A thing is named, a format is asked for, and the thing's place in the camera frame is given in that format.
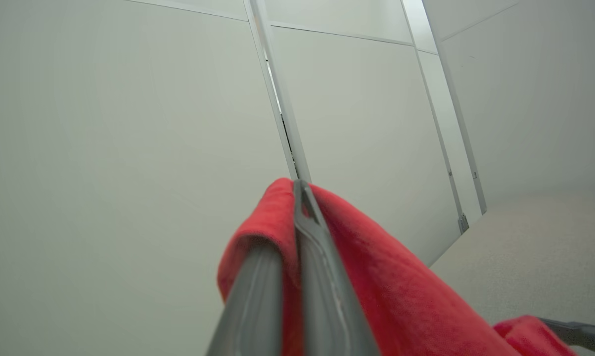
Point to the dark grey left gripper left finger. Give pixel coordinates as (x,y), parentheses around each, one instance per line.
(255,306)

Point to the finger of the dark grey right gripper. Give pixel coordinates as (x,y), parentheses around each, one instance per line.
(327,296)

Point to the dark grey pointed left gripper right finger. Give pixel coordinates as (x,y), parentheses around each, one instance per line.
(581,332)

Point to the red fleece garment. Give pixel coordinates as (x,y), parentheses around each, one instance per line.
(401,296)

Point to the grey metal partition post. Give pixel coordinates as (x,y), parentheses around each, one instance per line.
(277,89)

